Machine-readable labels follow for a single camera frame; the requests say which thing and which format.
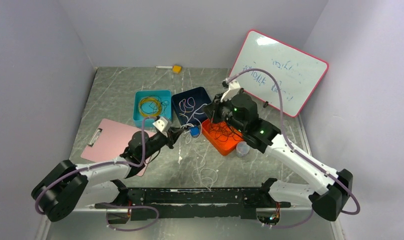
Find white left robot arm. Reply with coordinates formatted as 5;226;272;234
31;126;184;222

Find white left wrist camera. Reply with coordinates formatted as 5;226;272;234
152;116;172;133

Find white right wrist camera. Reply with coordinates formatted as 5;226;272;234
220;79;241;102

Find orange plastic tray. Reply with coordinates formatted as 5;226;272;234
201;119;243;156

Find yellow coiled cable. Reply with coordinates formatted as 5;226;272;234
138;96;163;119

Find teal plastic tray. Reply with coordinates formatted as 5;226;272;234
133;89;172;128

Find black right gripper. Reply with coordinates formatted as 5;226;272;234
202;92;247;134

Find pink framed whiteboard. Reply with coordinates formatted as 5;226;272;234
230;30;329;117

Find navy blue plastic tray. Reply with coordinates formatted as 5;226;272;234
171;86;212;126

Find short white cable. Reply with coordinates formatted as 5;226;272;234
178;96;196;117

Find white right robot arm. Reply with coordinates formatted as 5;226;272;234
203;93;353;222

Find clear plastic cup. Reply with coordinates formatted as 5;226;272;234
235;141;250;158

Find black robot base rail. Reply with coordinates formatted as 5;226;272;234
111;178;291;221

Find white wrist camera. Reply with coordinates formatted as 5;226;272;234
152;116;172;133
220;79;241;102

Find pink clipboard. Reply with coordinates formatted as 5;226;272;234
80;118;140;163

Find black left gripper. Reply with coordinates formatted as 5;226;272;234
140;126;184;160

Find yellow block eraser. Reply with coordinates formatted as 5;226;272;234
171;65;182;74

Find white marker pen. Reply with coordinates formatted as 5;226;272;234
156;65;173;69

